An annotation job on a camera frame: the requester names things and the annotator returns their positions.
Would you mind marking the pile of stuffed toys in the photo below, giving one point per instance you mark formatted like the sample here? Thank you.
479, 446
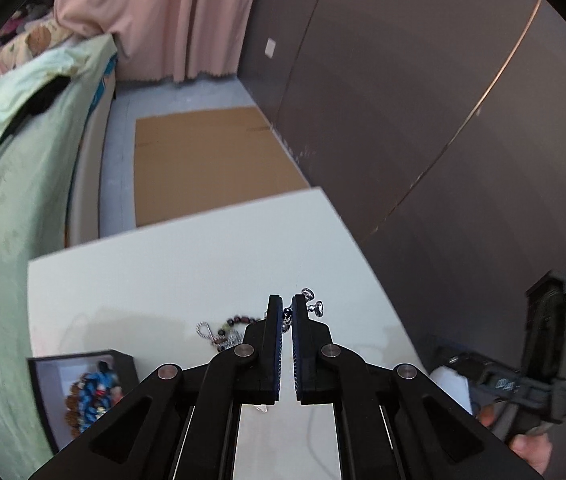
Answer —
20, 12

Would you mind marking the white wall socket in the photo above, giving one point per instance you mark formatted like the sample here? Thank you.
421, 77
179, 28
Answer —
271, 48

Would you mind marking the black cloth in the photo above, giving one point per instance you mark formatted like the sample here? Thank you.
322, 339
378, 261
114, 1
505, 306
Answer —
43, 97

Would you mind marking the light green duvet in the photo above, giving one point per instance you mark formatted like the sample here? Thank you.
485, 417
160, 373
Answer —
18, 100

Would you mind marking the wide pink curtain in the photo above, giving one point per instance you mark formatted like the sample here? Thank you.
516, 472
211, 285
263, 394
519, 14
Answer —
163, 15

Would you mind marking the black jewelry box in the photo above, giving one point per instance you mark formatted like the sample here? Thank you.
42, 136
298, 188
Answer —
45, 400

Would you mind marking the white bedside table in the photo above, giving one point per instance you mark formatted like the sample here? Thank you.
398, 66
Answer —
163, 280

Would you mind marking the white bed base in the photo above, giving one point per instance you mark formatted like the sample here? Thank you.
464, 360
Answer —
88, 175

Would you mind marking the bear print pillow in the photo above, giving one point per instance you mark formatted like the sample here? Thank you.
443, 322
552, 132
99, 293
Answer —
33, 45

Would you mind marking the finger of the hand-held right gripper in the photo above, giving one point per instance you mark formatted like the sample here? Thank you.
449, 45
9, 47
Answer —
458, 357

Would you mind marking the flat cardboard sheet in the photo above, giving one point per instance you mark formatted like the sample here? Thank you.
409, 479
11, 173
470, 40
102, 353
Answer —
203, 170

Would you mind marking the person's right hand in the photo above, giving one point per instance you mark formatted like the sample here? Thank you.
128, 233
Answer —
533, 452

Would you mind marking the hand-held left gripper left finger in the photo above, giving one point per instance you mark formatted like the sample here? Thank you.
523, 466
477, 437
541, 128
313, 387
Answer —
278, 360

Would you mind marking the blue printed bed sheet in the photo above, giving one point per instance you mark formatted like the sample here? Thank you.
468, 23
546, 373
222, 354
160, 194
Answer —
104, 80

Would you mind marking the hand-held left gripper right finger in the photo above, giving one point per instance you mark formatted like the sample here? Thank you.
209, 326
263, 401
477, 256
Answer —
296, 360

